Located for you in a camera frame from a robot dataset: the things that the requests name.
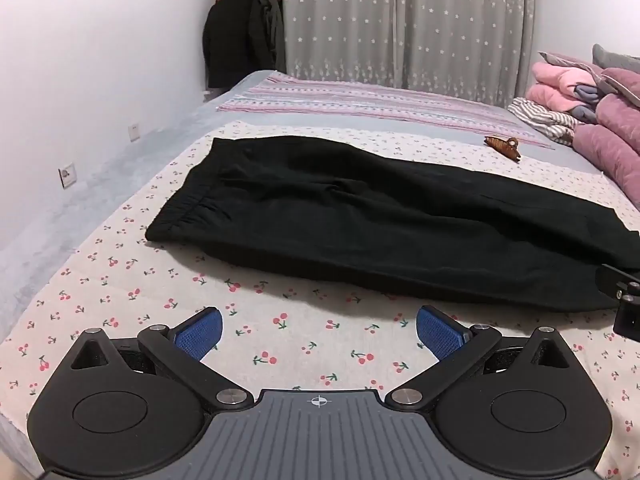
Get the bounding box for grey bed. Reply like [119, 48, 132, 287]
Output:
[0, 69, 608, 341]

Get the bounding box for blue-grey garment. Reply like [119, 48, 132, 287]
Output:
[572, 82, 603, 124]

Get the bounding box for grey hanging garment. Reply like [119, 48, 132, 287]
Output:
[250, 0, 287, 74]

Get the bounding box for black pants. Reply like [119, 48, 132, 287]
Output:
[145, 136, 640, 311]

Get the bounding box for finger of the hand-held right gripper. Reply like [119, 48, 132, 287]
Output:
[598, 263, 640, 343]

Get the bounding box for brown hair claw clip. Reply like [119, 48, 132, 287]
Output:
[483, 135, 521, 163]

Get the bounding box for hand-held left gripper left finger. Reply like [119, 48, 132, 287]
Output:
[69, 306, 254, 409]

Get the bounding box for pink folded quilt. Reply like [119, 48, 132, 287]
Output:
[527, 60, 609, 114]

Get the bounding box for grey pillow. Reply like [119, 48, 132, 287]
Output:
[592, 43, 640, 72]

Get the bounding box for pink striped blanket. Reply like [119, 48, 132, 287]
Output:
[216, 72, 556, 150]

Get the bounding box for cherry print bed sheet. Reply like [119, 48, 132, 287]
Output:
[0, 119, 640, 480]

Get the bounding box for grey star print curtain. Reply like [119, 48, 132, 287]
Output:
[277, 0, 537, 109]

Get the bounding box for black hanging coat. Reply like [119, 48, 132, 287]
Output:
[202, 0, 281, 90]

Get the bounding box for grey striped cloth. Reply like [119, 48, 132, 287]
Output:
[507, 97, 584, 148]

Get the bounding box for pile of folded clothes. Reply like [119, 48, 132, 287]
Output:
[539, 51, 640, 209]

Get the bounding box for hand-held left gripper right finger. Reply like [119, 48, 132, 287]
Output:
[387, 304, 574, 409]

